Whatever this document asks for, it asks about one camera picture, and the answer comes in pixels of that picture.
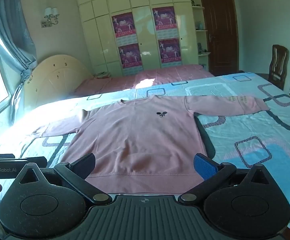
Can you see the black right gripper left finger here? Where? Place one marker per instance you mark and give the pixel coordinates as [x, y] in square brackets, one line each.
[50, 202]

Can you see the dark wooden chair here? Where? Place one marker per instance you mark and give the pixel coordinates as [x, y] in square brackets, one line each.
[278, 66]

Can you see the corner shelf unit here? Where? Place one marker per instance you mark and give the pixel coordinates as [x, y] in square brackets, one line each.
[201, 33]

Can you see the pink sweatshirt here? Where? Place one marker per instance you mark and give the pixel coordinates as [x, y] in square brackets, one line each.
[145, 145]

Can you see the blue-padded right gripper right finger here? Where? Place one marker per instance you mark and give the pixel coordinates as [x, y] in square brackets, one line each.
[238, 200]

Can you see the cream round headboard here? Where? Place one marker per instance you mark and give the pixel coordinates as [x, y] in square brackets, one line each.
[53, 80]

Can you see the pink bed cover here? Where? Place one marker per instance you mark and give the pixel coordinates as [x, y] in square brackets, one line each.
[146, 78]

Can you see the blue grey curtain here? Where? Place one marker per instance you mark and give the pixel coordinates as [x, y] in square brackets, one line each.
[17, 49]

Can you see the lower left pink poster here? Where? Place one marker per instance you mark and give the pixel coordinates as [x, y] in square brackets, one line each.
[130, 56]

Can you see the dark brown wooden door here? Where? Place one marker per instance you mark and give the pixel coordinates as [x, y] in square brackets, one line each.
[222, 36]

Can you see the wall lamp sconce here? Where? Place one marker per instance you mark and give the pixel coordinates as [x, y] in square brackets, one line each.
[50, 17]

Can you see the cream wardrobe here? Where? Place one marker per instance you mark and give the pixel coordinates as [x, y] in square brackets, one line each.
[102, 44]

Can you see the lower right pink poster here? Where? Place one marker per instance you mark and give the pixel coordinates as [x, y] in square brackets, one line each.
[170, 51]

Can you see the upper right pink poster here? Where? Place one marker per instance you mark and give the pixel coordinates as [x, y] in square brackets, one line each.
[164, 18]

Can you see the pink poster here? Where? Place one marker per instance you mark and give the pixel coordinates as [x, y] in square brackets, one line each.
[164, 18]
[130, 56]
[123, 24]
[170, 51]

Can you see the light blue patterned bedsheet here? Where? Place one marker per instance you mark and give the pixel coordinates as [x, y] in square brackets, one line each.
[243, 140]

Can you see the upper left pink poster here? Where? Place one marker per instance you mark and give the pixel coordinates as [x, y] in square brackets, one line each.
[123, 24]

